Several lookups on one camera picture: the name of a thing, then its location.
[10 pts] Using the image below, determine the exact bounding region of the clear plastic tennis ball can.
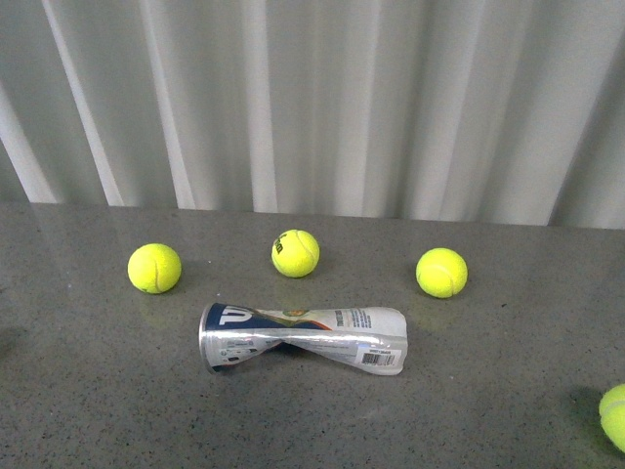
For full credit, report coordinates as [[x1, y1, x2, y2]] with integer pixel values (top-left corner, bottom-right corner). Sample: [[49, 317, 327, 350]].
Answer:
[[198, 303, 408, 376]]

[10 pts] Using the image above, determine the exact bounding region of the middle yellow tennis ball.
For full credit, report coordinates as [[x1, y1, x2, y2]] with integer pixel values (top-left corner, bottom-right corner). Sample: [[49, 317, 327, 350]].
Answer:
[[271, 230, 320, 278]]

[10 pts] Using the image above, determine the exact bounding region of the right yellow tennis ball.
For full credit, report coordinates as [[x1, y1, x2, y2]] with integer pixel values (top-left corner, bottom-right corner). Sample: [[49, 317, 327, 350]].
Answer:
[[415, 247, 469, 299]]

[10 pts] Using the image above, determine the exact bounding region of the left yellow tennis ball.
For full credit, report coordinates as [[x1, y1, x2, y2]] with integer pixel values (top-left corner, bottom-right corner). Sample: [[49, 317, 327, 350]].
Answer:
[[127, 243, 183, 294]]

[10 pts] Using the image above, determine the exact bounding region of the yellow Wilson 3 tennis ball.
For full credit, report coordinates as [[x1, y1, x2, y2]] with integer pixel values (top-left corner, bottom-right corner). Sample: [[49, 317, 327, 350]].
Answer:
[[599, 384, 625, 452]]

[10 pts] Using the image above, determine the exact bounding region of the white pleated curtain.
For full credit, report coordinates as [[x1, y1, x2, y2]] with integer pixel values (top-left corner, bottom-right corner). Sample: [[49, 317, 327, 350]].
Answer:
[[1, 1, 624, 229]]

